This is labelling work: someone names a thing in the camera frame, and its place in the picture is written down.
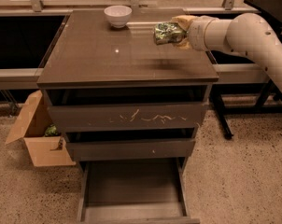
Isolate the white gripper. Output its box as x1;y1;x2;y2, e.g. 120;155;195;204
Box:
171;15;216;51

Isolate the green soda can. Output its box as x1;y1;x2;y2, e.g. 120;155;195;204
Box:
153;22;187;45

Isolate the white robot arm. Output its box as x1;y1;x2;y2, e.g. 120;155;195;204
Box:
171;13;282;93

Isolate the top grey drawer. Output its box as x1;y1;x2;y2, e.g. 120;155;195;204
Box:
43;85;212;133

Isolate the grey drawer cabinet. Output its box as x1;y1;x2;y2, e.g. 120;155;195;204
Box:
38;10;218;224

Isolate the middle grey drawer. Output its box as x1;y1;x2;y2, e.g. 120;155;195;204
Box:
66;128;196;161

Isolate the bottom open grey drawer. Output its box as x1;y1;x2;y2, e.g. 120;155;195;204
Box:
78;158;200;224

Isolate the white ceramic bowl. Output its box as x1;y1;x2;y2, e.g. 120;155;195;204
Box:
104;6;133;28

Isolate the green item in box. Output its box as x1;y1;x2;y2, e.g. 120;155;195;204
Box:
44;124;59;137

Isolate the open cardboard box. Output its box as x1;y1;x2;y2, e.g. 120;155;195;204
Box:
6;91;76;167

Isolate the metal window railing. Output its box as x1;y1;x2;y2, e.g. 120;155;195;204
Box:
0;0;219;90

